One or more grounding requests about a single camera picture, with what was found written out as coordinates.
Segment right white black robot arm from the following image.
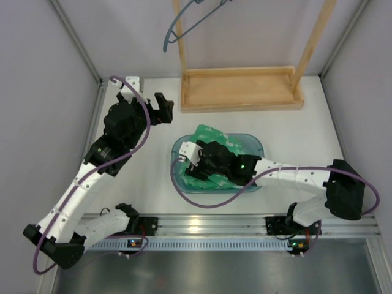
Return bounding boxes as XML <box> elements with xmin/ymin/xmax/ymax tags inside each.
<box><xmin>179</xmin><ymin>140</ymin><xmax>365</xmax><ymax>227</ymax></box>

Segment white slotted cable duct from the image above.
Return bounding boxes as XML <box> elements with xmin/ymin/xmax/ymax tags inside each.
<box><xmin>89</xmin><ymin>237</ymin><xmax>304</xmax><ymax>251</ymax></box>

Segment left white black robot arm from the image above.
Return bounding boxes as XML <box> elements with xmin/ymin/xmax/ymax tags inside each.
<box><xmin>23</xmin><ymin>92</ymin><xmax>174</xmax><ymax>270</ymax></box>

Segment grey blue clothes hanger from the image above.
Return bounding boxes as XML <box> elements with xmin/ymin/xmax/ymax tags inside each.
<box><xmin>161</xmin><ymin>0</ymin><xmax>233</xmax><ymax>53</ymax></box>

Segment green white patterned trousers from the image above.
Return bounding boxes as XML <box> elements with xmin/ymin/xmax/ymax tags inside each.
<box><xmin>171</xmin><ymin>124</ymin><xmax>240</xmax><ymax>186</ymax></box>

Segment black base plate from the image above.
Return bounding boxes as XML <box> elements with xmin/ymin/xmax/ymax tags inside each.
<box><xmin>265</xmin><ymin>216</ymin><xmax>320</xmax><ymax>238</ymax></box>
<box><xmin>134</xmin><ymin>217</ymin><xmax>159</xmax><ymax>236</ymax></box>

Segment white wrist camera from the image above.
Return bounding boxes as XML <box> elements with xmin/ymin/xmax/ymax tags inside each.
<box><xmin>179</xmin><ymin>141</ymin><xmax>202</xmax><ymax>166</ymax></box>
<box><xmin>119</xmin><ymin>76</ymin><xmax>142</xmax><ymax>102</ymax></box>

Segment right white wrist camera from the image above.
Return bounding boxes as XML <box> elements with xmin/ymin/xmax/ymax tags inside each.
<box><xmin>179</xmin><ymin>141</ymin><xmax>202</xmax><ymax>166</ymax></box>

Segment aluminium mounting rail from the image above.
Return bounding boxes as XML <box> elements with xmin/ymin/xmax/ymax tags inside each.
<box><xmin>141</xmin><ymin>214</ymin><xmax>381</xmax><ymax>239</ymax></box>

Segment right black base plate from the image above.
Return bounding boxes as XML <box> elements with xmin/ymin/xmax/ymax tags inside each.
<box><xmin>265</xmin><ymin>216</ymin><xmax>320</xmax><ymax>238</ymax></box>

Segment teal plastic bin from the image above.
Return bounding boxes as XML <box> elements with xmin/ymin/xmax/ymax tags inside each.
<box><xmin>174</xmin><ymin>133</ymin><xmax>264</xmax><ymax>194</ymax></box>

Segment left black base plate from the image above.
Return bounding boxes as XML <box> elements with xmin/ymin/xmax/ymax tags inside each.
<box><xmin>134</xmin><ymin>217</ymin><xmax>159</xmax><ymax>236</ymax></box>

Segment wooden hanger rack frame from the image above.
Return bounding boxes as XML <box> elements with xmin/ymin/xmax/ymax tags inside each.
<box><xmin>163</xmin><ymin>1</ymin><xmax>336</xmax><ymax>113</ymax></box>

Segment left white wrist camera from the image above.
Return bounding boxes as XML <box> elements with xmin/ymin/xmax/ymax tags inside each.
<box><xmin>119</xmin><ymin>76</ymin><xmax>142</xmax><ymax>102</ymax></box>

